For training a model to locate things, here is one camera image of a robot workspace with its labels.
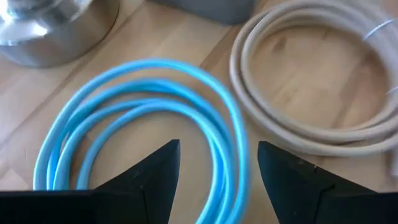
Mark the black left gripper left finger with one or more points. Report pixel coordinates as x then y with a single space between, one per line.
146 186

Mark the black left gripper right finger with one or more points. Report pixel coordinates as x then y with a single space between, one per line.
298 186

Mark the silver table lamp white shade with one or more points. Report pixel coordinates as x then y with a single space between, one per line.
62 40

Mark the grey-brown tray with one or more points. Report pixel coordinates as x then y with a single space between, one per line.
217 11

